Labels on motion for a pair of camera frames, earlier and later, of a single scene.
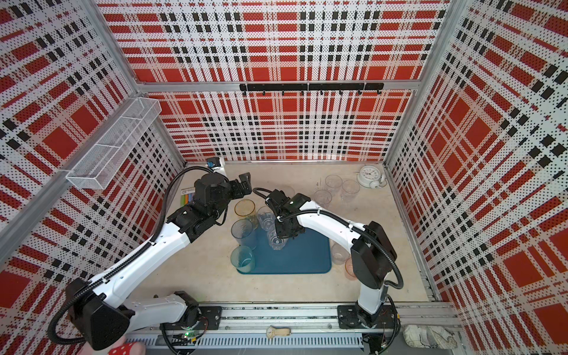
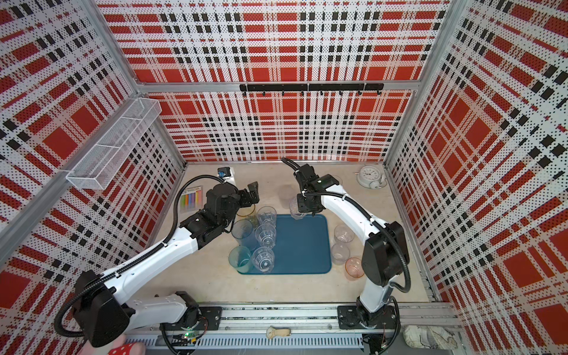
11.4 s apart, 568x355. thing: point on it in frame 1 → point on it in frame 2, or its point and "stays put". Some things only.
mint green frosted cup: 242,259 stays put
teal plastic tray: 309,252 stays put
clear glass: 276,242 → 265,235
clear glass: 339,256 stays put
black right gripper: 282,233 → 302,207
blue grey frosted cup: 242,231 stays put
